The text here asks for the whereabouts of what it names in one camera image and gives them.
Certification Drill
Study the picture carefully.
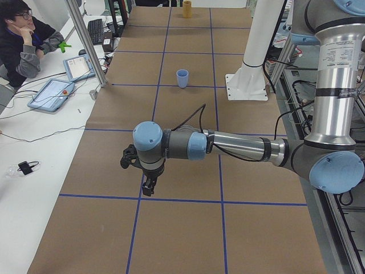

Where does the aluminium frame post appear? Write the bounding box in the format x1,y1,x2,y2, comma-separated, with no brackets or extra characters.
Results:
65,0,107,87

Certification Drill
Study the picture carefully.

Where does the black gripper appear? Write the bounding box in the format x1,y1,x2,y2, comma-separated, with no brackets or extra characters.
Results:
142,167,164,197

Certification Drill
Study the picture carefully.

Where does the white camera mast pedestal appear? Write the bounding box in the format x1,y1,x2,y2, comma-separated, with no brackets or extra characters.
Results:
225,0,286,101

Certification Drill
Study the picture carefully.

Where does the seated person dark jacket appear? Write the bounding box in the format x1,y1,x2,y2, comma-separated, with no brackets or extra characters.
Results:
1,1,64,89

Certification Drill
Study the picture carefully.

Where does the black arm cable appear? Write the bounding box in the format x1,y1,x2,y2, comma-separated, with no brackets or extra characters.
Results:
173,103,314,162

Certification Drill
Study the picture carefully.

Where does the blue teach pendant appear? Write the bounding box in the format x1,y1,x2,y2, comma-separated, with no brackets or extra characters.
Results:
27,79,75,112
63,54,95,82

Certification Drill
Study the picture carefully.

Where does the black box on desk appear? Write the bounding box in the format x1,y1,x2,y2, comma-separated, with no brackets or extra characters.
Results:
102,37,118,53

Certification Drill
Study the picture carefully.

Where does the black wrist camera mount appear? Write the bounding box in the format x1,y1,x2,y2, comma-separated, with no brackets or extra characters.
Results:
120,144,142,169

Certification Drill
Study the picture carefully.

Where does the near blue teach pendant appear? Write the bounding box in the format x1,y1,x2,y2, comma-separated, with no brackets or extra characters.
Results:
27,79,75,112

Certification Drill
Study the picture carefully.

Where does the far blue teach pendant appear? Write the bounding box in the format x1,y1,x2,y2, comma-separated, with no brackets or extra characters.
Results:
63,54,95,82

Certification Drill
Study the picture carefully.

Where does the green plastic clamp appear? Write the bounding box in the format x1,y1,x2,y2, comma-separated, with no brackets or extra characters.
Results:
58,41,71,53

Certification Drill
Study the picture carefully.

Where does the black keyboard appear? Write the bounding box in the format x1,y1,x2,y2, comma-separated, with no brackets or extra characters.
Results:
87,19,104,45

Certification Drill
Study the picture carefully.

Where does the small black adapter device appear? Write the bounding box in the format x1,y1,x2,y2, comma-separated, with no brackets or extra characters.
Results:
18,161,39,175

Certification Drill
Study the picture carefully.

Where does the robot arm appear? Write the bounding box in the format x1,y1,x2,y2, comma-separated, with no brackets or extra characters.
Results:
120,1,364,196

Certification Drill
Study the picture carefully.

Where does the blue plastic cup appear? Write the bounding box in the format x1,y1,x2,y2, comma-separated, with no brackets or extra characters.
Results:
176,69,189,88

